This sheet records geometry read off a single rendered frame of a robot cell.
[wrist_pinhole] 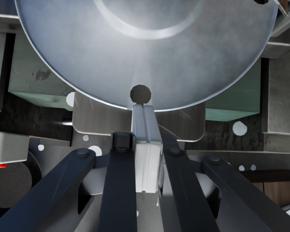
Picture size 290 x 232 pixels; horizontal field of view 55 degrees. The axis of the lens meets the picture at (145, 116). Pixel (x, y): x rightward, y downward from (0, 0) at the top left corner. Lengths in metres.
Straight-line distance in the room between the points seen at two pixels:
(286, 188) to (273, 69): 0.42
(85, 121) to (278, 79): 0.33
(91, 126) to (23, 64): 0.21
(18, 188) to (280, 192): 0.86
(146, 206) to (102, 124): 0.82
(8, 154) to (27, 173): 0.62
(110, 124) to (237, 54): 0.16
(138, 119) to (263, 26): 0.22
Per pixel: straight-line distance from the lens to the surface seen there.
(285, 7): 0.37
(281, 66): 0.52
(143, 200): 1.09
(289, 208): 0.83
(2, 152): 0.49
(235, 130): 0.46
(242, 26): 0.34
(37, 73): 0.46
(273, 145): 0.51
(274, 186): 0.82
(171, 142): 0.16
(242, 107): 0.47
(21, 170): 1.14
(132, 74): 0.30
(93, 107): 0.30
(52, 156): 1.10
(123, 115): 0.29
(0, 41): 0.50
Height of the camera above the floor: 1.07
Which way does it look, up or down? 82 degrees down
